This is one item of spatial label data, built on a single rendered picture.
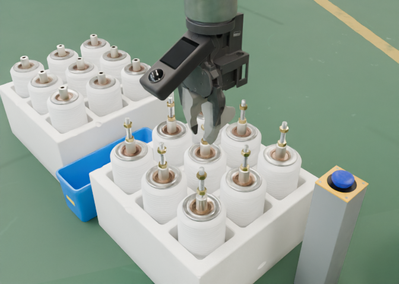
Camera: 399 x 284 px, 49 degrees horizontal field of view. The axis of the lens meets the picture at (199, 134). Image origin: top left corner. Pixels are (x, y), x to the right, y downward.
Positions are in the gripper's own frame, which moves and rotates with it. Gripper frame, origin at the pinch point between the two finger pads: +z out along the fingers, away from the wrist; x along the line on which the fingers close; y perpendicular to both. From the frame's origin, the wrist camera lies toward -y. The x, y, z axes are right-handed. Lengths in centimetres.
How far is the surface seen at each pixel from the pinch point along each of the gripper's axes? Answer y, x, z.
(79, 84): 8, 63, 21
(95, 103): 7, 52, 22
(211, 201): 2.9, -0.3, 17.5
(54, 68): 7, 76, 20
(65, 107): -2, 50, 18
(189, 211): -2.2, 0.5, 17.4
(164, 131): 10.2, 24.5, 17.6
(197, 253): -3.3, -3.1, 25.6
